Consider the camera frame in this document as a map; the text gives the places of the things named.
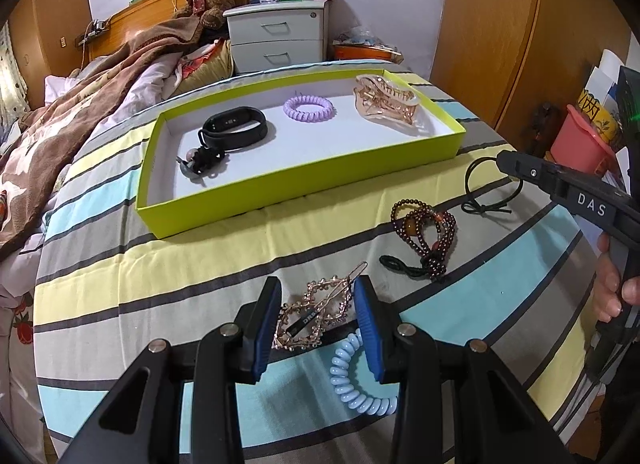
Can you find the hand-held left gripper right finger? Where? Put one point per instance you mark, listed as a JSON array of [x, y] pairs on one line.
[[370, 329]]

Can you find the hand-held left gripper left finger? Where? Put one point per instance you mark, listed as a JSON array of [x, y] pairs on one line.
[[265, 334]]

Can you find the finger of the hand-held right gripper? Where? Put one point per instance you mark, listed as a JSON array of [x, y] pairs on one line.
[[565, 184]]

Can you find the gold rhinestone hair clip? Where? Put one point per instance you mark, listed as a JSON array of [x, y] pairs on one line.
[[310, 304]]

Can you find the lime green shallow box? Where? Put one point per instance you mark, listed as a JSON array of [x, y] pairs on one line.
[[300, 184]]

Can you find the black smart band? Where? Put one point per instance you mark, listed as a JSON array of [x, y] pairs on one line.
[[250, 137]]

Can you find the clear hair claw clip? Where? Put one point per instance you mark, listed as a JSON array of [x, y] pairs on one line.
[[380, 104]]

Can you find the person's right hand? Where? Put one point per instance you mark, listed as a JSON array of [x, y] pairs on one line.
[[607, 289]]

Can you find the pink plastic bucket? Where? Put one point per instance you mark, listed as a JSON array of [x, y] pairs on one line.
[[580, 144]]

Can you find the yellow patterned box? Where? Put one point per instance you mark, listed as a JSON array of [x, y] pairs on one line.
[[597, 114]]

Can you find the striped bedsheet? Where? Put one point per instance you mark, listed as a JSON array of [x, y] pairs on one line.
[[200, 269]]

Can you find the large wooden wardrobe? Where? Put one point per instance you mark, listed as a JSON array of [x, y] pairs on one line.
[[500, 19]]

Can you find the orange box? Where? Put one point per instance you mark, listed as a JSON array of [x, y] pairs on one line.
[[360, 52]]

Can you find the white duvet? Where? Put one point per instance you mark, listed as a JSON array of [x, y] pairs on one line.
[[145, 89]]

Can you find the red and yellow pillow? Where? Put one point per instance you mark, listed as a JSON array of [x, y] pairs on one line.
[[210, 64]]

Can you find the brown patterned blanket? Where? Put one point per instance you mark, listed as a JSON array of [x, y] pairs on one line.
[[100, 84]]

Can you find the white two-drawer nightstand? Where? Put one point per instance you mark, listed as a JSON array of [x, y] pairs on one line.
[[275, 27]]

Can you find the wooden headboard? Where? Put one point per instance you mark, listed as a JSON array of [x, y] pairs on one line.
[[145, 14]]

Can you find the power strip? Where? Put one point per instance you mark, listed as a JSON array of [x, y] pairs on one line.
[[95, 27]]

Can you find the dotted curtain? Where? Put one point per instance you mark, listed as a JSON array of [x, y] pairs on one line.
[[10, 69]]

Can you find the tall wooden corner wardrobe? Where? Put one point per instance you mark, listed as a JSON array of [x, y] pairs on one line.
[[55, 19]]

